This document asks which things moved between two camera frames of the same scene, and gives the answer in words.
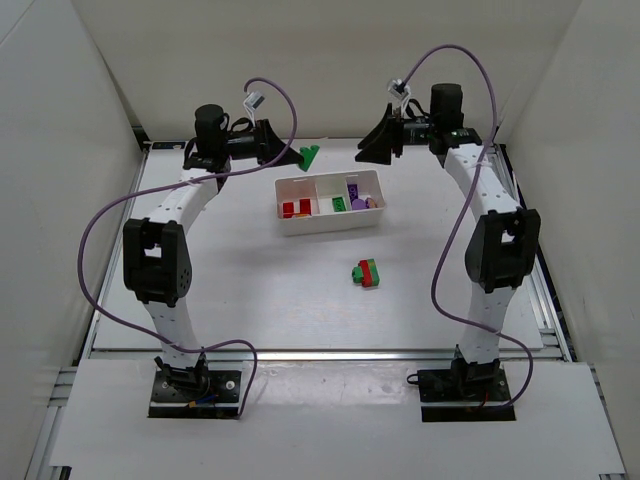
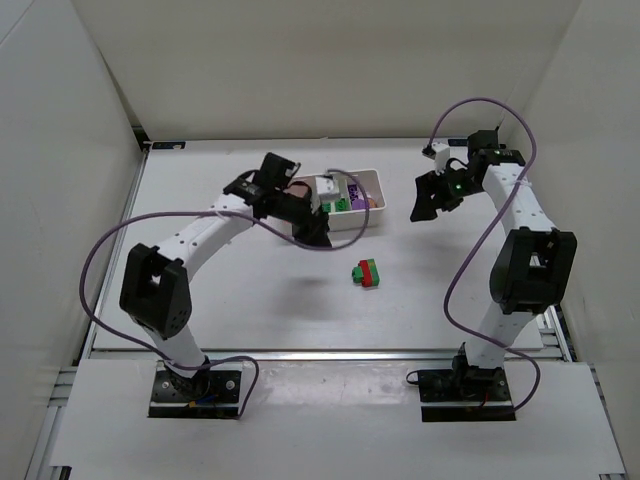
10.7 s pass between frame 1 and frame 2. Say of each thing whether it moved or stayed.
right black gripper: moved
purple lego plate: stayed
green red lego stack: stayed
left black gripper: moved
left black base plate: stayed
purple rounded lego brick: stayed
